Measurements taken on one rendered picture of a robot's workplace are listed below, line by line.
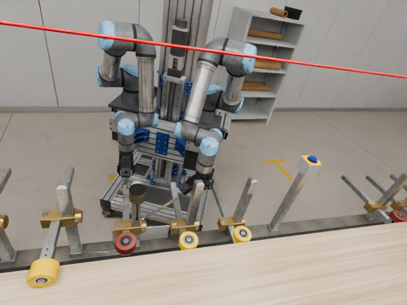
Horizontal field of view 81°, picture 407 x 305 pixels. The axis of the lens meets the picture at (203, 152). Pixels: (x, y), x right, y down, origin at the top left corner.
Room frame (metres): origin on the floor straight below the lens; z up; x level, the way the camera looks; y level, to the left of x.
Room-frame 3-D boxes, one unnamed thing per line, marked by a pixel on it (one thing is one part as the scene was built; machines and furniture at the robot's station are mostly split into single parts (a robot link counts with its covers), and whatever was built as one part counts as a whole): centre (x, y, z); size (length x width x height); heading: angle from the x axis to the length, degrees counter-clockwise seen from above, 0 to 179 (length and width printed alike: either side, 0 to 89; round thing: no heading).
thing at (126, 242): (0.53, 0.22, 0.85); 0.08 x 0.08 x 0.11
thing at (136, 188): (0.60, 0.20, 1.03); 0.06 x 0.06 x 0.22; 22
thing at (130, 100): (1.42, 0.54, 1.09); 0.15 x 0.15 x 0.10
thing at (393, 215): (1.07, -1.18, 0.85); 0.08 x 0.08 x 0.11
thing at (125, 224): (0.63, 0.24, 0.85); 0.14 x 0.06 x 0.05; 112
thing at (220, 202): (0.88, -0.18, 0.80); 0.44 x 0.03 x 0.04; 22
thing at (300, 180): (0.93, -0.49, 0.93); 0.05 x 0.05 x 0.45; 22
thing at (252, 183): (0.83, -0.24, 0.88); 0.04 x 0.04 x 0.48; 22
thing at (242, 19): (3.71, -0.45, 0.78); 0.90 x 0.45 x 1.55; 118
